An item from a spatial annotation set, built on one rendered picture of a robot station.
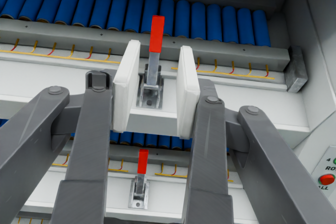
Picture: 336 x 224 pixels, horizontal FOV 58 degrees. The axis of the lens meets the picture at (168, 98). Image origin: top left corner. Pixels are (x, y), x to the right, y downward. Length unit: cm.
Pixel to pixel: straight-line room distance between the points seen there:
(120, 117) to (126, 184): 33
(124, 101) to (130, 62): 3
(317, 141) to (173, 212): 22
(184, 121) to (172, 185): 33
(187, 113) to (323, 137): 25
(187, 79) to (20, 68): 25
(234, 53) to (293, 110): 9
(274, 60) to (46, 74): 26
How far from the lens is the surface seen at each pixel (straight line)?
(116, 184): 48
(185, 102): 15
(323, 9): 39
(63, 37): 36
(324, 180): 43
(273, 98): 37
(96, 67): 35
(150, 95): 33
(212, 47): 36
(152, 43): 30
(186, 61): 18
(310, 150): 39
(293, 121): 36
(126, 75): 15
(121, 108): 15
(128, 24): 37
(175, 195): 48
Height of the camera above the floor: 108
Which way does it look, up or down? 37 degrees down
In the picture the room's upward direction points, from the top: 9 degrees clockwise
